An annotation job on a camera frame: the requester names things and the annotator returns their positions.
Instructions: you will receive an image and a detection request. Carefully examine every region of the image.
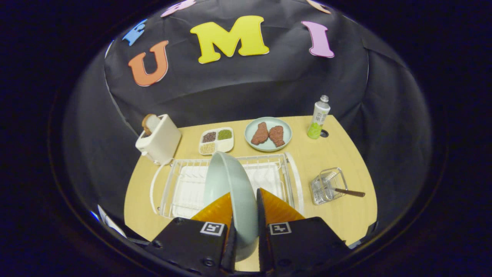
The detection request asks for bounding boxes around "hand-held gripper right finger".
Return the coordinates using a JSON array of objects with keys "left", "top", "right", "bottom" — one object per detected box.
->
[{"left": 256, "top": 188, "right": 352, "bottom": 274}]

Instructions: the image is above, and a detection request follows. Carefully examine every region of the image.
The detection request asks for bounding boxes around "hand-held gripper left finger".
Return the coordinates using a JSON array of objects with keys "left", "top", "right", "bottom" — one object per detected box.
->
[{"left": 145, "top": 192, "right": 237, "bottom": 274}]

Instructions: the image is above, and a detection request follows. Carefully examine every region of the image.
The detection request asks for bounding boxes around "white wire dish rack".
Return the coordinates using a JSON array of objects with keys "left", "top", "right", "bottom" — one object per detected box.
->
[{"left": 149, "top": 152, "right": 304, "bottom": 220}]

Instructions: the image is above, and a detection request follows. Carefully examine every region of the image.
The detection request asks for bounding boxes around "metal wire basket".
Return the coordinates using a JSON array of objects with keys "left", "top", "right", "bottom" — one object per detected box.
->
[{"left": 311, "top": 167, "right": 348, "bottom": 205}]

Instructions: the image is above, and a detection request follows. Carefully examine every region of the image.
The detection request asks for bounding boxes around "brown wooden spoon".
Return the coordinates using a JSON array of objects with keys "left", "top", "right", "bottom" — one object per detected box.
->
[{"left": 332, "top": 187, "right": 366, "bottom": 198}]

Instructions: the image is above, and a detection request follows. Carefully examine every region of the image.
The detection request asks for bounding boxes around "pale green plate with meat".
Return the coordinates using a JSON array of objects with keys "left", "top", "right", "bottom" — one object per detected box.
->
[{"left": 244, "top": 117, "right": 293, "bottom": 152}]

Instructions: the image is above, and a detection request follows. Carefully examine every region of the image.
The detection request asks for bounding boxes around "white sheet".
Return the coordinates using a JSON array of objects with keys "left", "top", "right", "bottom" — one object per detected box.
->
[{"left": 96, "top": 205, "right": 127, "bottom": 238}]

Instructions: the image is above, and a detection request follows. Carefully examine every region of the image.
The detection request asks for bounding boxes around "white toaster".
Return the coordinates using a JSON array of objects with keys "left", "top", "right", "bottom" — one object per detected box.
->
[{"left": 135, "top": 114, "right": 182, "bottom": 166}]

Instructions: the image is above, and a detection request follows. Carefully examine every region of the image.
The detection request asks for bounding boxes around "white divided grain tray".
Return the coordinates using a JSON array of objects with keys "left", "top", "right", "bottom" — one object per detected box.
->
[{"left": 198, "top": 127, "right": 234, "bottom": 156}]

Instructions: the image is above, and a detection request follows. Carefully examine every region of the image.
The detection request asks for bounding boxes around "brown meat piece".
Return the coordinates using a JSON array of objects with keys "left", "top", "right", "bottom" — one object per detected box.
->
[
  {"left": 269, "top": 125, "right": 285, "bottom": 148},
  {"left": 251, "top": 122, "right": 269, "bottom": 145}
]

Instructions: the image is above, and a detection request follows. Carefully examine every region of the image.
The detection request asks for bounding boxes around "toasted bread slice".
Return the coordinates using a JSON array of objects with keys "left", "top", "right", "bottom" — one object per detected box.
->
[{"left": 141, "top": 114, "right": 161, "bottom": 136}]

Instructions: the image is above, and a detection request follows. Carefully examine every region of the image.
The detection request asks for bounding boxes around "white green bottle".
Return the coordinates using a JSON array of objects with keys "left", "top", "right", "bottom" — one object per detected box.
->
[{"left": 307, "top": 95, "right": 331, "bottom": 140}]

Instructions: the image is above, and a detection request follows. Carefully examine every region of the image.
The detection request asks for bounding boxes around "black backdrop cloth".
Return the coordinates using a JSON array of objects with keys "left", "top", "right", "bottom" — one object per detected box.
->
[{"left": 63, "top": 0, "right": 433, "bottom": 239}]

